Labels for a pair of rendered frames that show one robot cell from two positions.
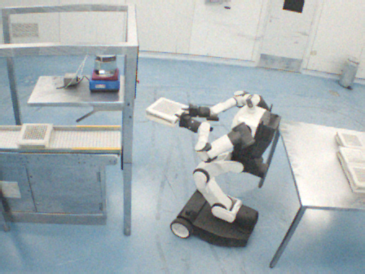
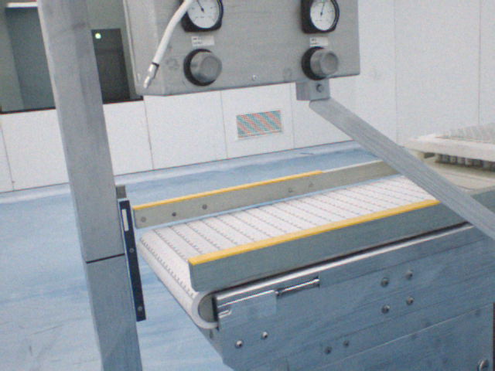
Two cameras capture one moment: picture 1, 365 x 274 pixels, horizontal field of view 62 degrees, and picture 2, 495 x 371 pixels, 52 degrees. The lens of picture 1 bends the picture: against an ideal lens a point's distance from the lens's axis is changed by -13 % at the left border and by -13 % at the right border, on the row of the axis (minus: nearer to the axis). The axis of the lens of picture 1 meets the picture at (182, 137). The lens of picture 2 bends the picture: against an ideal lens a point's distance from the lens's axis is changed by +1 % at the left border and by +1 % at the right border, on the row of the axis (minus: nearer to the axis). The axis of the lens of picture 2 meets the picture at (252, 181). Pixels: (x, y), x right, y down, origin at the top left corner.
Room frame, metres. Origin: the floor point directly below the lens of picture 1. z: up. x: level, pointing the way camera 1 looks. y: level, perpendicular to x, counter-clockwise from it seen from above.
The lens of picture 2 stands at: (2.59, 0.44, 1.09)
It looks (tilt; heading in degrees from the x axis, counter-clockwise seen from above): 13 degrees down; 169
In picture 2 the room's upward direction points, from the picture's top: 5 degrees counter-clockwise
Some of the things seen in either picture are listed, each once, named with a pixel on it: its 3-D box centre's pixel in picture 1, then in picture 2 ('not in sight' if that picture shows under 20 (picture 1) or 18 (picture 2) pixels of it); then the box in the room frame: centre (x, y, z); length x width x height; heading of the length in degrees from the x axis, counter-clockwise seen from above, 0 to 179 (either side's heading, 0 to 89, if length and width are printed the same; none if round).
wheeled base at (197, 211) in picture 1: (221, 213); not in sight; (2.01, -0.42, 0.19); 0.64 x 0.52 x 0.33; 68
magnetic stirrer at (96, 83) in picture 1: (105, 77); not in sight; (1.96, 0.55, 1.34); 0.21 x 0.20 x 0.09; 13
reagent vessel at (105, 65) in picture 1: (105, 59); not in sight; (1.95, 0.55, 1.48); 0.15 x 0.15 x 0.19
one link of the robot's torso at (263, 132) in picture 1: (254, 130); not in sight; (1.98, -0.49, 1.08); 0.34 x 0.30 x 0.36; 158
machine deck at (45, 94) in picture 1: (78, 90); not in sight; (1.87, 0.72, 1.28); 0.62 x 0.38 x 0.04; 103
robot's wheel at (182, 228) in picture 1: (181, 228); not in sight; (1.86, -0.10, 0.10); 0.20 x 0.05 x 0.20; 68
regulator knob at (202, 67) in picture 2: not in sight; (205, 60); (2.13, 0.50, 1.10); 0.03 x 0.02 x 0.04; 103
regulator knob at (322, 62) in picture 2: not in sight; (322, 58); (2.10, 0.62, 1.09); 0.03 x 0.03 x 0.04; 13
